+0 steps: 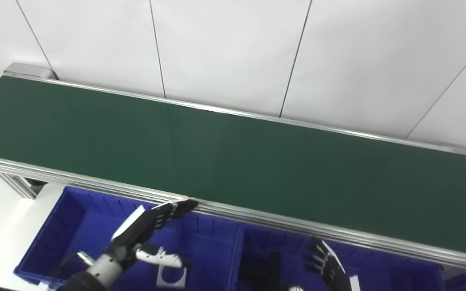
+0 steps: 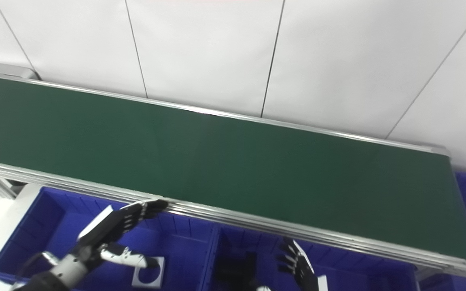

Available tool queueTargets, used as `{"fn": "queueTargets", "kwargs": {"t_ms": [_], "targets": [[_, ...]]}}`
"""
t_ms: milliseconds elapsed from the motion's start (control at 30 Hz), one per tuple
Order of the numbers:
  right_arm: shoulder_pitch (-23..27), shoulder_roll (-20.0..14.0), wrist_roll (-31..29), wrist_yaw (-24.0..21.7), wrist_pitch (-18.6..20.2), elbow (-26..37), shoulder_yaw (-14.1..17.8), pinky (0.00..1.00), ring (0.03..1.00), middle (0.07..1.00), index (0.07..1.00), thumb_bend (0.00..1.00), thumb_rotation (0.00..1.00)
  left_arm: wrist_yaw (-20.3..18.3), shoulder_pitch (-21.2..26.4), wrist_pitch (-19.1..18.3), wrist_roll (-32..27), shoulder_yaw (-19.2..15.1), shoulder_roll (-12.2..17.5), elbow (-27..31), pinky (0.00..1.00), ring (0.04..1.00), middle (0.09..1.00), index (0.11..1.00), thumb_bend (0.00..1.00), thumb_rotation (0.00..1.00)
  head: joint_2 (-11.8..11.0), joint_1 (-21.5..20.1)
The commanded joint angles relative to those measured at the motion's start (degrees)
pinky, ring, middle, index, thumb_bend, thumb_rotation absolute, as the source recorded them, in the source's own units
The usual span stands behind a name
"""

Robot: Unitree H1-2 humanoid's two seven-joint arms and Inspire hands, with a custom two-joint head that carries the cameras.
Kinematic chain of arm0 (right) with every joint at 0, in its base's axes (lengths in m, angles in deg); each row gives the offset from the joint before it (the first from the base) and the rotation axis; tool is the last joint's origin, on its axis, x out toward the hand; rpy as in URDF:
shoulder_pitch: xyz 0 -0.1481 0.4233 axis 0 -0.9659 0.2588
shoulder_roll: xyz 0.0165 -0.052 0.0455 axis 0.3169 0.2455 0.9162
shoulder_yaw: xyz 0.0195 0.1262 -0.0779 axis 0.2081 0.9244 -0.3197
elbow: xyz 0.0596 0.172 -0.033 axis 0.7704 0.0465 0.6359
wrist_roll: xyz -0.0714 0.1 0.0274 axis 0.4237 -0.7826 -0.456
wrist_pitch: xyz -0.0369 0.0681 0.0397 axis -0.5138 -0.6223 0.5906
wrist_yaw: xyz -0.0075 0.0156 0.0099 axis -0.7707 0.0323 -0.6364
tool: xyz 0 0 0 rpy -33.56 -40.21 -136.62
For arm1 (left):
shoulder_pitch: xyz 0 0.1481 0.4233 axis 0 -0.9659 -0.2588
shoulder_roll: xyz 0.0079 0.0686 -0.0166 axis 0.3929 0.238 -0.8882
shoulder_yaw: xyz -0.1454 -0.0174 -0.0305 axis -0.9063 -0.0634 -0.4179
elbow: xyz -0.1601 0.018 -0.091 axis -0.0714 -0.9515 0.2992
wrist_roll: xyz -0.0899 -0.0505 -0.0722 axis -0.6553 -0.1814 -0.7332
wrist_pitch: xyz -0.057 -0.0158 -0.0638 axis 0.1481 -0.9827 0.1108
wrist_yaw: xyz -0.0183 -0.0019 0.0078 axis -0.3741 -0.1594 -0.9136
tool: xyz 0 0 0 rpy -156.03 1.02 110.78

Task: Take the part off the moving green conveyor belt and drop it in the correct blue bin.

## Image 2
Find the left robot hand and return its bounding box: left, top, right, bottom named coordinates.
left=75, top=199, right=169, bottom=270

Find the white square ring part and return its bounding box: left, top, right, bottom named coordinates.
left=131, top=255, right=165, bottom=289

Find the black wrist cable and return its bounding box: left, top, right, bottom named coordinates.
left=14, top=252, right=47, bottom=285

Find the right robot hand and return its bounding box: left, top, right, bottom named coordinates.
left=257, top=238, right=329, bottom=291

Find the green conveyor belt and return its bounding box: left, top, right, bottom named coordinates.
left=0, top=77, right=466, bottom=261
left=0, top=63, right=466, bottom=282

